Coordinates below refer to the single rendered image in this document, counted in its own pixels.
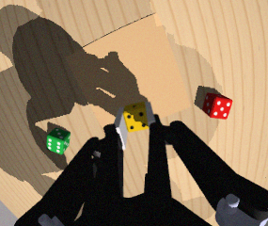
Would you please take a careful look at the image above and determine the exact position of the green die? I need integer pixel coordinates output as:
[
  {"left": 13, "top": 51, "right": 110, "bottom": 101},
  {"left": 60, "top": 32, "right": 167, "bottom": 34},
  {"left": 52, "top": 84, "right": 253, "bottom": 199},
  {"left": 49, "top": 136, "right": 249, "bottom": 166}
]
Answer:
[{"left": 46, "top": 128, "right": 71, "bottom": 154}]

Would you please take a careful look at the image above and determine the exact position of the red die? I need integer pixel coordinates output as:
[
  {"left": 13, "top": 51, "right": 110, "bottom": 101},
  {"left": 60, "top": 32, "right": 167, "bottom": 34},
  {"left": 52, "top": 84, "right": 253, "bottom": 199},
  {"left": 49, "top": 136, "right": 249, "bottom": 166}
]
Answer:
[{"left": 202, "top": 92, "right": 233, "bottom": 120}]

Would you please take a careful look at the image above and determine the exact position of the yellow die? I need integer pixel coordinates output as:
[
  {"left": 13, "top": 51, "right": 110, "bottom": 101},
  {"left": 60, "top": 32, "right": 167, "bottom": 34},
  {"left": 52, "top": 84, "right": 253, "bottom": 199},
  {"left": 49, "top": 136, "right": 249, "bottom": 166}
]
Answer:
[{"left": 123, "top": 102, "right": 149, "bottom": 133}]

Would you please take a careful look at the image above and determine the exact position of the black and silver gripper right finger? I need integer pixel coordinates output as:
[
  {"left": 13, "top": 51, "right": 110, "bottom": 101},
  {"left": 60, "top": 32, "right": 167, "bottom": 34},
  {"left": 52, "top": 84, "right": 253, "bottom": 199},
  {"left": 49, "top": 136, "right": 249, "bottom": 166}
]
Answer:
[{"left": 139, "top": 102, "right": 268, "bottom": 226}]

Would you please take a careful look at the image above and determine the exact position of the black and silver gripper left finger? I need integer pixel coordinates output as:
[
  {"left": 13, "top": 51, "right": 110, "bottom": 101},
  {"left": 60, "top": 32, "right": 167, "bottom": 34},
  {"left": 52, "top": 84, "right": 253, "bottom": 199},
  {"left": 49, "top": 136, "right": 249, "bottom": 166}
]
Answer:
[{"left": 14, "top": 107, "right": 128, "bottom": 226}]

